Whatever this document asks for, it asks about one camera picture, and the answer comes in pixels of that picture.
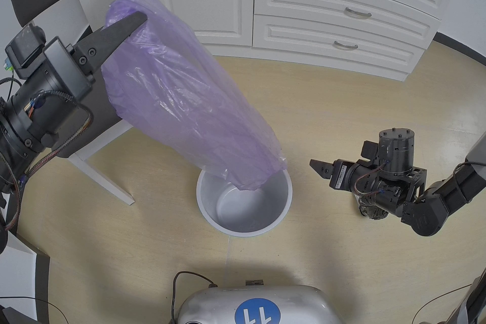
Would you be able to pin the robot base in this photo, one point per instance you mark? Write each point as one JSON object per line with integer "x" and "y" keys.
{"x": 212, "y": 305}

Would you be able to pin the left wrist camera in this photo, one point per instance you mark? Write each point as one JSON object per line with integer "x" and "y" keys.
{"x": 26, "y": 49}

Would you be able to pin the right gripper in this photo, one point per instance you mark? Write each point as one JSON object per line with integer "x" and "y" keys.
{"x": 341, "y": 174}

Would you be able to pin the white trash bin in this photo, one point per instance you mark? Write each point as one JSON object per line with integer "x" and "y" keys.
{"x": 246, "y": 214}

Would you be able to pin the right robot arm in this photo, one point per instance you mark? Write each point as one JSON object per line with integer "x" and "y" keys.
{"x": 429, "y": 212}

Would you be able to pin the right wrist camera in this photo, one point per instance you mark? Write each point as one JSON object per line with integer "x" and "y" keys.
{"x": 368, "y": 151}

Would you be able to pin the purple plastic bag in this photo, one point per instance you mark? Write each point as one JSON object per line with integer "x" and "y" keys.
{"x": 182, "y": 87}

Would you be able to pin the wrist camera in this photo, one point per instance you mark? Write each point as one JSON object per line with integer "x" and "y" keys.
{"x": 368, "y": 151}
{"x": 26, "y": 49}

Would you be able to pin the black plastic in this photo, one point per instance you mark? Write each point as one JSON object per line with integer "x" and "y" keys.
{"x": 370, "y": 211}

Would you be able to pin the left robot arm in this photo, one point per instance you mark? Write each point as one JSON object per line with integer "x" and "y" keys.
{"x": 22, "y": 151}

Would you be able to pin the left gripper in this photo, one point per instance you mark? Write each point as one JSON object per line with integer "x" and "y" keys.
{"x": 64, "y": 68}

